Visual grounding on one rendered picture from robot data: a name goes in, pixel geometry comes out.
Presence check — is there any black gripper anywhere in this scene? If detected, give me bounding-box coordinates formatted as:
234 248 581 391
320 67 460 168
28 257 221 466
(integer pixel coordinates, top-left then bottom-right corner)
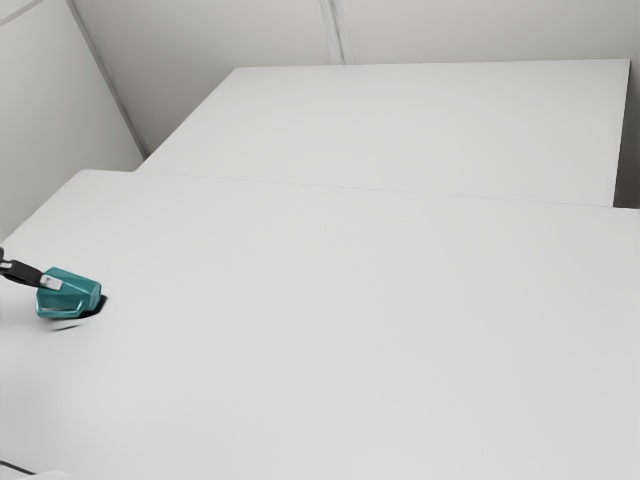
0 244 64 292

